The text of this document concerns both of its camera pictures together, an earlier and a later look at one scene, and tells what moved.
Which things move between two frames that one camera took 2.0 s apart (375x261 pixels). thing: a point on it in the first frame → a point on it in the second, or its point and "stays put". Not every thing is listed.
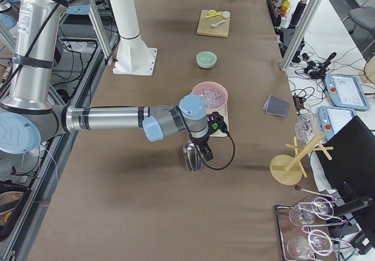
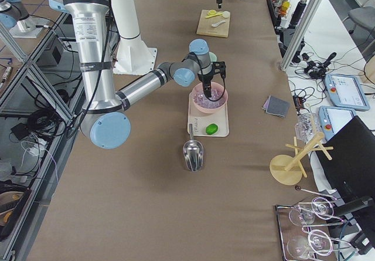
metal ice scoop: x=193 y=158 stays put
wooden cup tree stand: x=287 y=170 stays put
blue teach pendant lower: x=331 y=118 stays put
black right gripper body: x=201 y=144 → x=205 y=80
